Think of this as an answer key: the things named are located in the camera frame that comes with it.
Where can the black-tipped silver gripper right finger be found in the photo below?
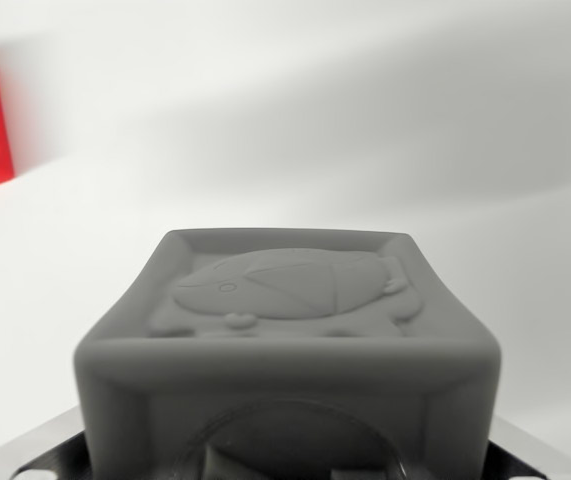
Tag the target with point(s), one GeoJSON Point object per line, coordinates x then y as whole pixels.
{"type": "Point", "coordinates": [520, 457]}

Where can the grey embossed toy cube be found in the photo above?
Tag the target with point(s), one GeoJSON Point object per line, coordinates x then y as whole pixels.
{"type": "Point", "coordinates": [285, 370]}

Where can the black-tipped silver gripper left finger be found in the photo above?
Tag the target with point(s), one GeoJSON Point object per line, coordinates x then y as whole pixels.
{"type": "Point", "coordinates": [57, 450]}

